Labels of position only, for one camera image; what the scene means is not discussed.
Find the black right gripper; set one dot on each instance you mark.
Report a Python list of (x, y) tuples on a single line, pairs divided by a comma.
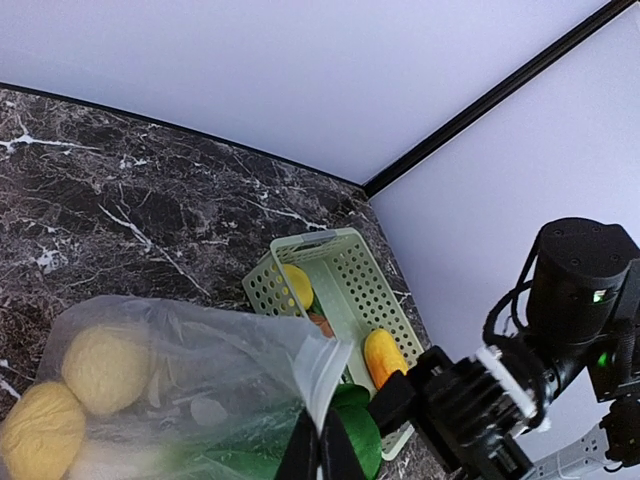
[(573, 309)]

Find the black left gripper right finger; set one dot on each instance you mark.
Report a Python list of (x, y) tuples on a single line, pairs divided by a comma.
[(337, 455)]

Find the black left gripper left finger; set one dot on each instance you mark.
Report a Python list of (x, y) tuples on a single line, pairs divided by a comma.
[(301, 458)]

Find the green bok choy toy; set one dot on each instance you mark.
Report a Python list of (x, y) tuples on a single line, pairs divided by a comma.
[(261, 461)]

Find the beige plastic basket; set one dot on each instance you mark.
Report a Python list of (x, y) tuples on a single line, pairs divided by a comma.
[(348, 285)]

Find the yellow round bun toy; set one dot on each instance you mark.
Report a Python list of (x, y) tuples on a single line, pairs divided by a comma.
[(294, 281)]

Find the clear zip top bag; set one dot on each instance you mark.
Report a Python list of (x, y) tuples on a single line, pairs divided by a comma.
[(216, 377)]

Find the pale yellow bread toy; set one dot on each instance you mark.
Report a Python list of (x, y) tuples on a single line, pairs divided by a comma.
[(107, 368)]

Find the yellow lemon toy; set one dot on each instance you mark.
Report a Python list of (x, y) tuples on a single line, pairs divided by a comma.
[(43, 433)]

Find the brown potato toy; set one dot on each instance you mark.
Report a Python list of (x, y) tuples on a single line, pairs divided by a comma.
[(322, 323)]

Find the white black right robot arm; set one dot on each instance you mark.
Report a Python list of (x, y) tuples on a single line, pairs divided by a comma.
[(573, 309)]

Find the right black frame post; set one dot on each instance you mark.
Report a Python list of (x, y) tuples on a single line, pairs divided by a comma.
[(497, 94)]

